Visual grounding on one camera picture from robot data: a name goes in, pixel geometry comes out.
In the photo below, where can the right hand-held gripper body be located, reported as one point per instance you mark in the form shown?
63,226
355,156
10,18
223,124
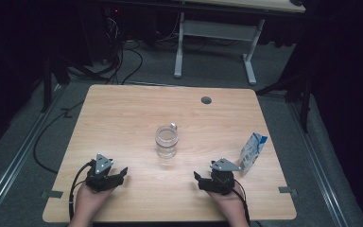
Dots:
223,181

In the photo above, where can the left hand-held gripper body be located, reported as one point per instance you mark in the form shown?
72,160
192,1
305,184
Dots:
102,164

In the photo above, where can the white and blue pouch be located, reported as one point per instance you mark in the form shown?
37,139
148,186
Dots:
250,154

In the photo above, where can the clear glass jar with lid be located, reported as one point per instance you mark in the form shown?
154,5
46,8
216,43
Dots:
166,142

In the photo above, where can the person's right hand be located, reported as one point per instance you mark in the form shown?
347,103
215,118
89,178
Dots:
230,203

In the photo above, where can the person's left hand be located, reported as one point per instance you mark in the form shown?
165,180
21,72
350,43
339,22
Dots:
86,203

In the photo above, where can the grey tape strip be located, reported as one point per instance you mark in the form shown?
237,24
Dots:
287,190
53,194

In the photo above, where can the round grey table grommet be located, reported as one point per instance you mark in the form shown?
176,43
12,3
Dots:
206,100

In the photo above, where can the black metal stand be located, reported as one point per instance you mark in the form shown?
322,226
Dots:
47,85
305,101

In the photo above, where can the white-framed desk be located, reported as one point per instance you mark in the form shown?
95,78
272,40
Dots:
217,30

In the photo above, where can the metal floor rail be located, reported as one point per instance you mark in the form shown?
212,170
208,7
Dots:
15,157
318,167

